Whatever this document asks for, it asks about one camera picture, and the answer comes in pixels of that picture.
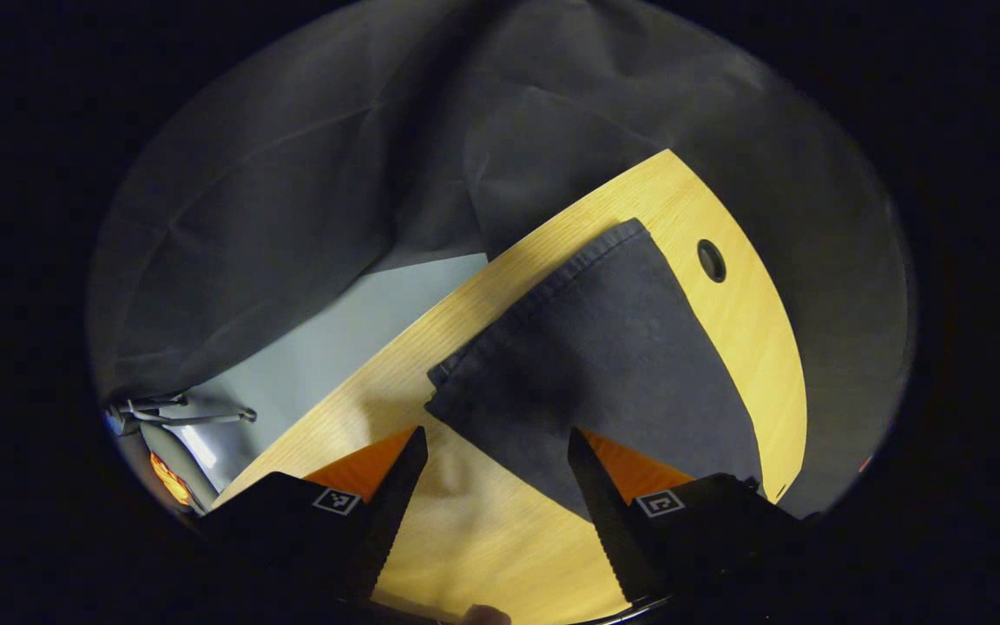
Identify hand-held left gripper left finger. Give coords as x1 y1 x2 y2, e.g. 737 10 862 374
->
201 425 429 602

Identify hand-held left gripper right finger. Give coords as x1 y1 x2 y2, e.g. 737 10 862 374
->
568 427 813 604

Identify dark grey jeans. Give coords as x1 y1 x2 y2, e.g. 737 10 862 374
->
426 219 766 522

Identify grey metal stand legs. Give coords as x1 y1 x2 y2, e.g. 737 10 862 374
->
108 392 258 431

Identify black backdrop cloth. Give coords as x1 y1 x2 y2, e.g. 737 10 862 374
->
88 0 916 522

